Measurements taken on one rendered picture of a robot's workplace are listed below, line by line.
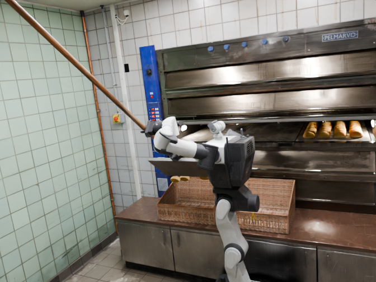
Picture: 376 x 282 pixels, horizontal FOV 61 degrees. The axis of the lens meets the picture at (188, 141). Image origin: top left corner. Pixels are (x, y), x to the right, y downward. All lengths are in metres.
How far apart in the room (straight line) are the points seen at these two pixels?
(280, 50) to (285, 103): 0.43
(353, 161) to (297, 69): 0.87
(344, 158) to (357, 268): 0.84
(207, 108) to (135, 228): 1.32
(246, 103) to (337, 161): 0.89
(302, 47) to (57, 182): 2.50
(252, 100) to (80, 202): 2.03
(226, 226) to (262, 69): 1.37
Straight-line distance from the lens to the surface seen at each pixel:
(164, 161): 2.67
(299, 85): 2.78
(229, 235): 2.24
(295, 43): 2.79
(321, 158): 2.88
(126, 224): 3.16
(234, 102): 2.91
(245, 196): 2.08
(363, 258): 2.59
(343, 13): 2.77
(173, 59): 3.13
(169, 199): 3.12
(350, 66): 2.75
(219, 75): 2.93
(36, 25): 1.61
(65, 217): 3.43
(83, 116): 3.54
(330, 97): 2.78
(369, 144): 2.84
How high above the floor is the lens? 1.83
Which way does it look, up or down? 12 degrees down
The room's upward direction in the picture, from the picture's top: 6 degrees counter-clockwise
